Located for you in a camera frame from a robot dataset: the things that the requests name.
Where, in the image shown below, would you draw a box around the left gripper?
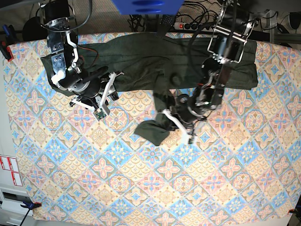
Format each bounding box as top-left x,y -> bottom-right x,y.
162,91 -> 207,144

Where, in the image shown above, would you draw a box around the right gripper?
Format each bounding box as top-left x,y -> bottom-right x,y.
70,66 -> 124,113

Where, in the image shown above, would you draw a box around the dark green long-sleeve shirt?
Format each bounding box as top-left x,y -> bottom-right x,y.
40,32 -> 259,146

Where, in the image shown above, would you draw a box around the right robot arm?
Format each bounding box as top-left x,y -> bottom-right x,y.
39,0 -> 122,121

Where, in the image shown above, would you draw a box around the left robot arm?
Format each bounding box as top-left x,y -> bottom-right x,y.
162,0 -> 258,144

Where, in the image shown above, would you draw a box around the blue plastic box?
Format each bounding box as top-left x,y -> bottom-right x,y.
112,0 -> 184,15

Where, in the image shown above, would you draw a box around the colourful patterned tablecloth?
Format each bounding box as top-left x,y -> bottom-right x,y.
2,40 -> 301,226

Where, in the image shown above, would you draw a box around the black remote control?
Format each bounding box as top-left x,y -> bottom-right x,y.
155,15 -> 175,38

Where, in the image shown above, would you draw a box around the black round stool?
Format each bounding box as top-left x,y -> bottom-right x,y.
22,16 -> 48,41

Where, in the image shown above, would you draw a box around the white power strip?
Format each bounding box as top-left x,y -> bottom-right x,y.
172,22 -> 202,32

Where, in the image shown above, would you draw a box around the red white stickers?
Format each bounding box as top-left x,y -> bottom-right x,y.
0,155 -> 23,186

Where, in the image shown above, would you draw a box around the black clamp bottom right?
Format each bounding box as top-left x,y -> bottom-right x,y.
289,209 -> 301,215

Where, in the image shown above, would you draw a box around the blue clamp bottom left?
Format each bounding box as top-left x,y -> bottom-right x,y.
20,202 -> 42,226

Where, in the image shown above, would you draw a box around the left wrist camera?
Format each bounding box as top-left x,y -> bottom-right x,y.
184,133 -> 197,145

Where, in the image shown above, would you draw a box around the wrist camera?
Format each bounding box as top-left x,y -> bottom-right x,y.
184,133 -> 197,145
93,108 -> 109,121

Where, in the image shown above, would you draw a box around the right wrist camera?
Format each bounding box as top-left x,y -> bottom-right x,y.
93,108 -> 109,121

